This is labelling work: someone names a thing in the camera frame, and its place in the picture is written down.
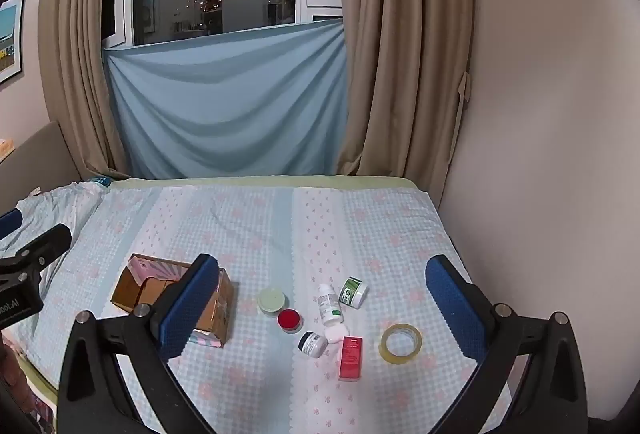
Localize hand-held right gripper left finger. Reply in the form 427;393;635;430
59;253;221;434

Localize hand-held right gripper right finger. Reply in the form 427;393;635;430
425;254;589;434

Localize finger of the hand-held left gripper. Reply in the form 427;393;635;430
0;208;25;239
0;223;72;276

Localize brown cardboard box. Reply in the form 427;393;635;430
110;253;237;350

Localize yellowish tape roll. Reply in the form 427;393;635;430
380;323;423;365

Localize pale green round jar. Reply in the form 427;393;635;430
258;288;288;317

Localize red round lid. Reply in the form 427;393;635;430
276;308;303;334

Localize green and white jar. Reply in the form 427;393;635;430
338;277;369;310

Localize red carton box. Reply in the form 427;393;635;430
338;335;363;382

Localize white jar with black label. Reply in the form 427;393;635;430
298;331;328;357

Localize white bottle with green label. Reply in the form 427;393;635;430
317;283;344;328

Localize person's left hand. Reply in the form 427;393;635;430
0;343;34;417

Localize crumpled light blue quilt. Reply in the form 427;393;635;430
0;178;110;365

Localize beige padded headboard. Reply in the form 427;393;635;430
0;120;83;217

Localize checked floral blanket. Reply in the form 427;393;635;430
30;184;513;434

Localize light blue cloth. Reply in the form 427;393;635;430
102;16;351;180

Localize framed wall picture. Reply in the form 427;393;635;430
0;0;26;88

